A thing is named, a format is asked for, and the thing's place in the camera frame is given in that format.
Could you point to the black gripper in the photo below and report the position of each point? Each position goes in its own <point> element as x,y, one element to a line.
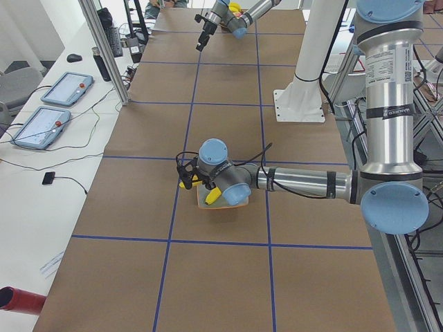
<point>201,177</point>
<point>206,28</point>

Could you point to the yellow banana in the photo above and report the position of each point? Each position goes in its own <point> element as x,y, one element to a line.
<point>188,183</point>
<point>212,196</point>

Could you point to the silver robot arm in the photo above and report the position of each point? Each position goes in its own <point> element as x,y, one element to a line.
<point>388,185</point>
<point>220,13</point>

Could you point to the blue square plate orange rim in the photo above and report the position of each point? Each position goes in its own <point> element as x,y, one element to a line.
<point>220,203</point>

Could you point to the woven wicker fruit basket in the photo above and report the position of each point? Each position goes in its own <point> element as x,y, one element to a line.
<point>236,14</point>

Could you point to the black keyboard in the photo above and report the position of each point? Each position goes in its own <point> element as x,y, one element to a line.
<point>113,38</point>

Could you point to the black bottle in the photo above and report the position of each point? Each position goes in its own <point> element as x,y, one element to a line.
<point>100,64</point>

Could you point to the black computer mouse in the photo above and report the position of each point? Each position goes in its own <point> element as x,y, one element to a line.
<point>71,58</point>

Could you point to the upper teach pendant tablet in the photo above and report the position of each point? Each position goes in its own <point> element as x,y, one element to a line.
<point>68,89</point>

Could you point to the teach pendant tablet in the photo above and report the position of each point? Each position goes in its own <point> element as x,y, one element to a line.
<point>68,89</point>
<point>42,128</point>

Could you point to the small black puck device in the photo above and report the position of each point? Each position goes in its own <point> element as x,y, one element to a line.
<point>48,178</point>

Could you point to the lower teach pendant tablet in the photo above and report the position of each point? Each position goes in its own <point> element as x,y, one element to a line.
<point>42,128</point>

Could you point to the red cylinder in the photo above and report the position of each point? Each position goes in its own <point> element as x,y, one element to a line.
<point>21,301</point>

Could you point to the aluminium frame post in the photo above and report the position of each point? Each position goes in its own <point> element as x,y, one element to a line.
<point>90,14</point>

